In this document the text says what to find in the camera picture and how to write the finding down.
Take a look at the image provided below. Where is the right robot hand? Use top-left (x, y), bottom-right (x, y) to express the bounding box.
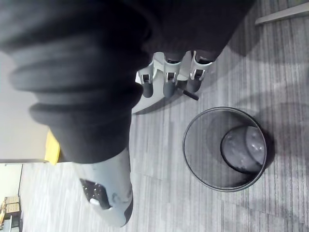
top-left (0, 0), bottom-right (257, 228)

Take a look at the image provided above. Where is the black trash can yellow lid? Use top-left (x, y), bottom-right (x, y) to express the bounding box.
top-left (44, 129), bottom-right (61, 166)

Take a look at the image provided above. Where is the small black mesh bin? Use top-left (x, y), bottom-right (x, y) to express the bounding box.
top-left (182, 106), bottom-right (276, 193)

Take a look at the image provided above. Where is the grey fabric armchair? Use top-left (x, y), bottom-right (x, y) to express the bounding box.
top-left (131, 51), bottom-right (200, 116)

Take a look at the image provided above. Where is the wooden cabinet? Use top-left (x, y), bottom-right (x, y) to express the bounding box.
top-left (0, 195), bottom-right (21, 231)

